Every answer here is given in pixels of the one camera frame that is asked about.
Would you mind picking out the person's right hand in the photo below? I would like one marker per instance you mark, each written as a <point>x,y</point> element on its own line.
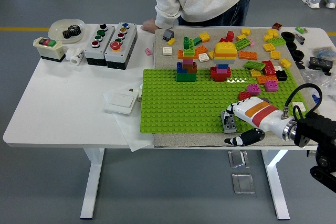
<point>149,25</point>

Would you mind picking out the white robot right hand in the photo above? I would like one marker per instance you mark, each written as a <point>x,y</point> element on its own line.
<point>260,116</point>

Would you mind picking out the long light grey brick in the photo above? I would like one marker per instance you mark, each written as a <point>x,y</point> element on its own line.
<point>231,127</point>

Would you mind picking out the person's right forearm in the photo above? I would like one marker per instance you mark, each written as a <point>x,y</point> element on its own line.
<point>164,16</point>

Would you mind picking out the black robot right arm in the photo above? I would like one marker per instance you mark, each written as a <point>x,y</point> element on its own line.
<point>312,132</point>

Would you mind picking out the dark grey sloped brick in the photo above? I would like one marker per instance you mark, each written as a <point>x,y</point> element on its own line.
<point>168,34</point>

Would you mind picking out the small pink brick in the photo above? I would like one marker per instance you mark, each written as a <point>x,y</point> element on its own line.
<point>148,51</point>
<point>252,42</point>

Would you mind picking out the red square brick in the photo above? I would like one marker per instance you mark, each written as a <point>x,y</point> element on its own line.
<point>244,95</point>

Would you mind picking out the small yellow brick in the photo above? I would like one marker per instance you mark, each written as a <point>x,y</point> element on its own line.
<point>171,41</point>
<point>285,63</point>

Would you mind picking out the magenta square brick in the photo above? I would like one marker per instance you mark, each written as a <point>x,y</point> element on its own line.
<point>270,85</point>
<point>253,89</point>

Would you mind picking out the white flat brick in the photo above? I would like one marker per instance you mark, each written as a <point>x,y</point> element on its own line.
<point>299,106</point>
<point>167,51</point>
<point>203,57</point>

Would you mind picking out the orange long brick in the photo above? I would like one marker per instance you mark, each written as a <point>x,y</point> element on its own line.
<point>266,79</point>
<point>248,55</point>

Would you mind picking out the black square brick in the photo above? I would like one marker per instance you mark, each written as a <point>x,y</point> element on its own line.
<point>281,75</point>

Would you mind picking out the small green brick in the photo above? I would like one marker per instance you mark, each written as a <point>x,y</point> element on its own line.
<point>197,41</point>

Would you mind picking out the green long brick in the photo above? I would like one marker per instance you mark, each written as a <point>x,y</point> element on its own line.
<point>242,43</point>
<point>277,41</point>
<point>254,65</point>

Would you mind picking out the small white brick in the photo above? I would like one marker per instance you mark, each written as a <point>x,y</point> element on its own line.
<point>279,68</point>

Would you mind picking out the small blue brick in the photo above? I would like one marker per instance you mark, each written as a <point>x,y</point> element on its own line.
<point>315,98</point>

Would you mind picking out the yellow flat brick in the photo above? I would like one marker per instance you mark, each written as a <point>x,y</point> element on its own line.
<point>211,55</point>
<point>269,47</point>
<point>275,54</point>

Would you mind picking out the green-topped brick tower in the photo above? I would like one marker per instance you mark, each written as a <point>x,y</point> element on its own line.
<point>187,77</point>

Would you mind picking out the yellow-domed brick tower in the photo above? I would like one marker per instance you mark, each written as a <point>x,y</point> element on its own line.
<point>225,49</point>

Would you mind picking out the green studded baseplate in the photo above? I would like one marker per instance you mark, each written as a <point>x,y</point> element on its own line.
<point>183,103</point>

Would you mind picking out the emergency-stop button control box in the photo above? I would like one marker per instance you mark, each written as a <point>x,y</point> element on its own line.
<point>119,54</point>

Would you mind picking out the metal floor socket plate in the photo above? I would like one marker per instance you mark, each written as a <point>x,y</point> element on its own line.
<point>243,183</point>
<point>239,159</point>

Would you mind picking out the three-button control box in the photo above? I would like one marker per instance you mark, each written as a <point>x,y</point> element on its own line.
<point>101,53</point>

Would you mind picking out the clear plastic bag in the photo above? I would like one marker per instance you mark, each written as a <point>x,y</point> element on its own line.
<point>312,77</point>

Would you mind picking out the white table leg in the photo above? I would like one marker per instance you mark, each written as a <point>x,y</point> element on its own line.
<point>274,182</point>
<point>94,176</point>

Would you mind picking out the black metal gears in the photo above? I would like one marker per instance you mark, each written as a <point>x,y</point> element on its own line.
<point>72,31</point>

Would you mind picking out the black electronic module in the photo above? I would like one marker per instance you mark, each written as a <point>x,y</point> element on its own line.
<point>320,62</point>

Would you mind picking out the white pipe tee fitting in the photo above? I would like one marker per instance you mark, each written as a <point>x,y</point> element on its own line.
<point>74,56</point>

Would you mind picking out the small metal hand tool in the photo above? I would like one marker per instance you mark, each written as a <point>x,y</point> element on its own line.
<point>299,38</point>

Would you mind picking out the bag of blue parts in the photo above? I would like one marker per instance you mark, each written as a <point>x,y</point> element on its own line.
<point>324,52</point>

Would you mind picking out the small brown box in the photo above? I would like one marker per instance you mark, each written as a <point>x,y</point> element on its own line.
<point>277,26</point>

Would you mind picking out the white plastic bowl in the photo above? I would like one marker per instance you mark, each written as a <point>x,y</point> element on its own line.
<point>56,31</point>

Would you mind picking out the small green plastic part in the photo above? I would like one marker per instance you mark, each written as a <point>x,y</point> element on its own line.
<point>299,29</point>

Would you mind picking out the translucent plastic sheet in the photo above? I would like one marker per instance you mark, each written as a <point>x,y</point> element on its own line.
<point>131,134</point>

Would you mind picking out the white wall switch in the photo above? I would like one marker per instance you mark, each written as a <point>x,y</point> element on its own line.
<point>120,102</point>

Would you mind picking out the red-green rocker switch box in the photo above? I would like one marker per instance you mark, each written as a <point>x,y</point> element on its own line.
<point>50,48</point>

